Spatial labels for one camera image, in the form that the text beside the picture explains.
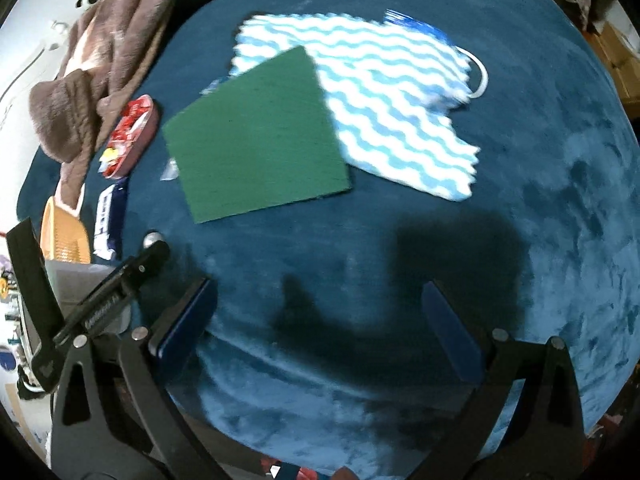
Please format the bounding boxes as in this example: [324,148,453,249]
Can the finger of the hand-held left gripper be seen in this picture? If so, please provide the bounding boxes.
[6,219,68,393]
[50,232,172,346]

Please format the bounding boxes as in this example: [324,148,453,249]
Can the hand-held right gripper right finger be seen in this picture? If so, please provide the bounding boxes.
[421,282,588,480]

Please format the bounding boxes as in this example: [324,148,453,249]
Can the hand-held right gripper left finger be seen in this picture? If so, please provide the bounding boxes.
[50,277,236,480]

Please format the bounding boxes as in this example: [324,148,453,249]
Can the green scouring pad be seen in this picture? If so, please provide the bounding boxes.
[161,45,353,225]

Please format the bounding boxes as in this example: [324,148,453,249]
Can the light blue face mask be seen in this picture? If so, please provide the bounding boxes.
[425,45,490,113]

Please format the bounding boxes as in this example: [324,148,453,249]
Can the blue wet wipes packet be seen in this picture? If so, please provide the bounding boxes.
[382,9,458,48]

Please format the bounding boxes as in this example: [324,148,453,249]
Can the grey plastic bin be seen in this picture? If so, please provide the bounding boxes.
[46,259,132,333]

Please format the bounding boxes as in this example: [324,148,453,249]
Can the orange basket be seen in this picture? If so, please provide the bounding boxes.
[40,196,93,266]

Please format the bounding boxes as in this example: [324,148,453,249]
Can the dark blue packet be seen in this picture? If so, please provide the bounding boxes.
[91,180,132,261]

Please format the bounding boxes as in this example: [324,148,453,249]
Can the red snack packet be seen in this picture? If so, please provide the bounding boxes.
[97,95,162,181]

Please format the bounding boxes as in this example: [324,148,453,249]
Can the teal plush blanket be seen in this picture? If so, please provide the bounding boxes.
[15,0,638,480]

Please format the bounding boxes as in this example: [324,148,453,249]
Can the blue white wavy cloth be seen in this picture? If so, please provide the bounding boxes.
[230,12,481,203]

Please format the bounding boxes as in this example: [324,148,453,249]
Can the brown fleece blanket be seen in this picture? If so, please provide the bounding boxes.
[27,0,191,216]

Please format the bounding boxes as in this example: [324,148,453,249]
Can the cardboard boxes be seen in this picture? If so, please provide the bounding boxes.
[585,15,640,106]

